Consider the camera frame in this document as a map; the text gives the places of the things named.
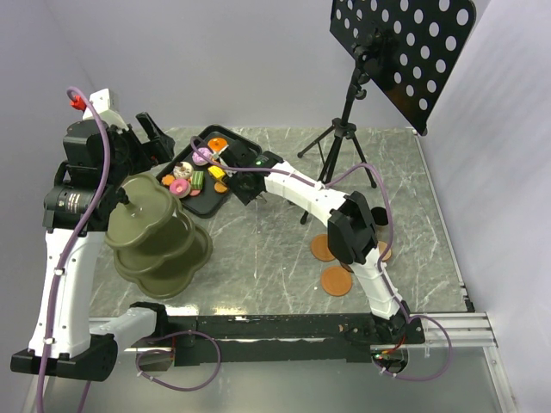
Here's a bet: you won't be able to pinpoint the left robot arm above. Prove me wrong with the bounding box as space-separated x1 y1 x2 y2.
10 112 175 382

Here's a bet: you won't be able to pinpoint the pink frosted donut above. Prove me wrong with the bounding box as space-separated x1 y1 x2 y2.
169 178 191 199

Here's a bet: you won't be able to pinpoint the black base frame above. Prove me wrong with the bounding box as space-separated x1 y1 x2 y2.
134 302 417 367

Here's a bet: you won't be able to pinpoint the small copper cup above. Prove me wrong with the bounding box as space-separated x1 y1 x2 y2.
378 241 392 262

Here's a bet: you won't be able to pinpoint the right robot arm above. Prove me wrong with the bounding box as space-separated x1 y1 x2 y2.
218 141 425 345

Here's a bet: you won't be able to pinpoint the orange coaster left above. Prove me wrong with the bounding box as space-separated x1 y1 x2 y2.
310 234 335 262

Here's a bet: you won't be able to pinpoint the dark brown mug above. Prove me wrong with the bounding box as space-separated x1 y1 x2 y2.
370 206 389 227

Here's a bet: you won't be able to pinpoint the dark brown coaster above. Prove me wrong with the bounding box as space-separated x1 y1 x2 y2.
339 261 354 274

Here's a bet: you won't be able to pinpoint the chocolate sprinkle donut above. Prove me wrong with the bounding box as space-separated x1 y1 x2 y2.
172 162 195 180

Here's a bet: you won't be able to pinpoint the purple frosted donut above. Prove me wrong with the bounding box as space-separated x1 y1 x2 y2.
192 147 213 166

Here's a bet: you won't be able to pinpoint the orange round cookie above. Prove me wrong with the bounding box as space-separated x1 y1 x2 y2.
214 182 228 194

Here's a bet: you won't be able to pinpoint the green layered cake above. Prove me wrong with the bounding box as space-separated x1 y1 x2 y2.
189 170 204 190

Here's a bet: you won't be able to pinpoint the green three-tier serving stand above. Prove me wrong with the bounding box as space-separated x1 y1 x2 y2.
105 173 213 299

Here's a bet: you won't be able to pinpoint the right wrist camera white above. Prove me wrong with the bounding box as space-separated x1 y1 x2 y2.
216 145 235 166

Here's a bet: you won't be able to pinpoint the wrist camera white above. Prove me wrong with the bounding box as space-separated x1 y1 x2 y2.
216 145 235 166
89 88 127 129

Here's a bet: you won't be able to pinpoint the orange flower cookie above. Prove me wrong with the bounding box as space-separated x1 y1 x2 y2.
161 175 176 187

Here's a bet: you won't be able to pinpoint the black music stand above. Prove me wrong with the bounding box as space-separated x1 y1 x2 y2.
297 0 478 225

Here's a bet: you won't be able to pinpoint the yellow cake block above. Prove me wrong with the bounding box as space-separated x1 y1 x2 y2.
207 165 226 182

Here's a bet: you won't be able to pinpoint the black serving tray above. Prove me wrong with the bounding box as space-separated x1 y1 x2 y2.
156 125 262 219

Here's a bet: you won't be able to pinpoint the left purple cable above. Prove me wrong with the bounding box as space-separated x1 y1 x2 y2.
36 85 115 413

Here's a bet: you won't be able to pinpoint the orange coaster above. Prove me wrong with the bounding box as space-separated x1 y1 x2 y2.
320 266 352 297
310 234 335 262

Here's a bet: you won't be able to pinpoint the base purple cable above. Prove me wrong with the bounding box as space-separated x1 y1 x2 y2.
135 330 224 392

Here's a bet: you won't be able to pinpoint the orange donut back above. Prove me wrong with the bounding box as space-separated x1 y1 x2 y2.
207 137 228 152

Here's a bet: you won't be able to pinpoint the orange coaster front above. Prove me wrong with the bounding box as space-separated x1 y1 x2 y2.
320 266 352 297

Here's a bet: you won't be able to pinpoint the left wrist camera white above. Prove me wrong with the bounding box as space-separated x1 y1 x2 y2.
89 88 127 129

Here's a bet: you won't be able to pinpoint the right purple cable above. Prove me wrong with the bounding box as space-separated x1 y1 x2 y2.
190 136 454 383

